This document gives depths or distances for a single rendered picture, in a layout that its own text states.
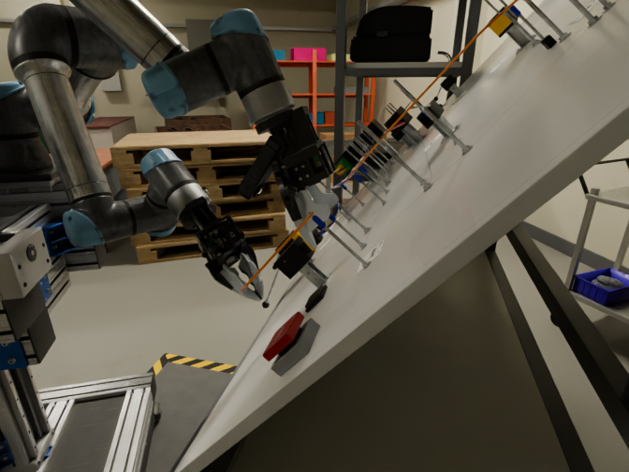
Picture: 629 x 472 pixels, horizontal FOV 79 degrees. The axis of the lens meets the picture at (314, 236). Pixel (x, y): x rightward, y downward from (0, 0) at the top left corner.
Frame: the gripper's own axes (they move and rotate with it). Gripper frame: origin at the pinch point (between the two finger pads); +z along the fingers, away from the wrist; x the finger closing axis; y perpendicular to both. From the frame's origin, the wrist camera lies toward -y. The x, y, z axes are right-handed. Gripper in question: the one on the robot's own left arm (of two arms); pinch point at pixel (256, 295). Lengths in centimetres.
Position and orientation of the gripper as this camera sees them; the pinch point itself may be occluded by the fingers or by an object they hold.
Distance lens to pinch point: 73.1
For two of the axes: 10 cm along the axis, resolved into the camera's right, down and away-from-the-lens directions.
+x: 7.7, -5.2, 3.7
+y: 1.4, -4.3, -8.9
